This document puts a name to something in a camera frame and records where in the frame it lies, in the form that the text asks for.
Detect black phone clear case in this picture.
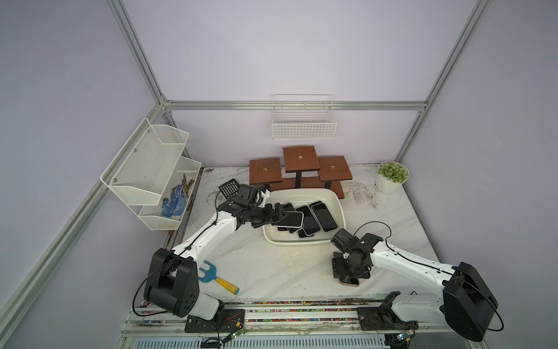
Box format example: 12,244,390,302
271,211,305,229

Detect black phone grey case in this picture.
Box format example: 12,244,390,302
309,202,338,232

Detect black phone pink case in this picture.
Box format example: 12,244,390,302
296,206,321,239

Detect teal yellow garden fork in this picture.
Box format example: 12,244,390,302
198,261,240,295

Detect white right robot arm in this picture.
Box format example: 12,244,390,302
331,231,498,342

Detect blue crumpled cloth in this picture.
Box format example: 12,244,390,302
161,185,187,218

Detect brown wooden tiered stand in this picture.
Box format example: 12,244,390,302
248,145,353,199

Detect green plant white pot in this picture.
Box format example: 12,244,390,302
376,161,409,194

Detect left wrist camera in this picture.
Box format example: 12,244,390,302
232,184,264,208

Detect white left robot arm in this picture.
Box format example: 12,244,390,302
143,203,288,320

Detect brown twigs in shelf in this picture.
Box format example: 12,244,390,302
181,173,195,199

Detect white mesh two-tier shelf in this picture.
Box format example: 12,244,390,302
100,119,201,231

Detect white plastic storage box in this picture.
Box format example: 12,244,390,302
263,188,346,247

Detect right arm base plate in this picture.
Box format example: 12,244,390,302
357,291,419,331

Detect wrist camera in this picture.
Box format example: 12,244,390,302
232,184,264,208
331,228,359,254

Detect black slotted scoop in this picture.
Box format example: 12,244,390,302
219,179,240,200

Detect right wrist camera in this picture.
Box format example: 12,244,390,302
331,228,359,254

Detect black phone tan case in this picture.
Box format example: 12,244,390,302
339,278,360,287

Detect white wire wall basket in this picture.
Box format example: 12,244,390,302
271,94,337,140

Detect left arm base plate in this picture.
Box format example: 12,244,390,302
185,308,246,334

